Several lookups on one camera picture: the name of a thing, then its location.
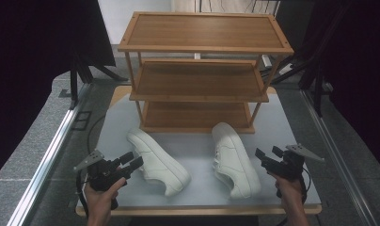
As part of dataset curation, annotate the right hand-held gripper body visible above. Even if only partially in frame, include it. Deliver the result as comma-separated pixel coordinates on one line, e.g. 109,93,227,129
262,143,325,183

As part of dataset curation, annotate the white sneaker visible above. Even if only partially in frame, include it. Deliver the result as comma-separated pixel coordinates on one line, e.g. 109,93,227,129
126,128,192,198
211,121,262,200

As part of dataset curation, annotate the white power strip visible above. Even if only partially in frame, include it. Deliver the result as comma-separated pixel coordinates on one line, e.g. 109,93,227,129
261,54,293,76

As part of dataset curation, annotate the person's right hand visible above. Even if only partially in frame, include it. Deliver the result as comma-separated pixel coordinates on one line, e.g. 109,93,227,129
267,171,306,211

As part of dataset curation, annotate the wooden three-tier shoe rack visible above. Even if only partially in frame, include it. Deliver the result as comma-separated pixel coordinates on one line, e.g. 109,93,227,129
117,11,295,135

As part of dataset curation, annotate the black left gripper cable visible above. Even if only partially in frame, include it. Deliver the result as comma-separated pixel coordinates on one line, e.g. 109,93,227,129
75,169,90,218

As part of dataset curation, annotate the black metal stand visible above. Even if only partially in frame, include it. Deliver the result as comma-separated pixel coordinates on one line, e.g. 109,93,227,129
69,51,130,111
270,0,352,118

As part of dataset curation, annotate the person's left hand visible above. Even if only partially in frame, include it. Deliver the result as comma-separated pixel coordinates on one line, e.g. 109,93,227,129
84,177,128,218

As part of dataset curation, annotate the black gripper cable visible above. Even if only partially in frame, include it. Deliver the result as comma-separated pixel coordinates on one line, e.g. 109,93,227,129
75,169,90,218
299,168,312,205

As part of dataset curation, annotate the silver metal rail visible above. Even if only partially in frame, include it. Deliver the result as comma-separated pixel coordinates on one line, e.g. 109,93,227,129
7,83,92,226
300,89,380,226

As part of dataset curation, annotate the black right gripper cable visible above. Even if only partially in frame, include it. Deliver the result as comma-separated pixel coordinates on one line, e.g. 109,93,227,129
299,168,312,205

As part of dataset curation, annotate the black curtain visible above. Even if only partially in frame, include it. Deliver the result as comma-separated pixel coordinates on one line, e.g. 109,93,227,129
300,0,380,177
0,0,117,183

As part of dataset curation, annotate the thin black floor cable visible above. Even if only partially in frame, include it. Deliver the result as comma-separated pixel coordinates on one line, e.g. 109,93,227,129
87,114,107,159

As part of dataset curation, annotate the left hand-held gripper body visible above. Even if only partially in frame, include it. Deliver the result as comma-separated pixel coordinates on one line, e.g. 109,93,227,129
73,149,132,211

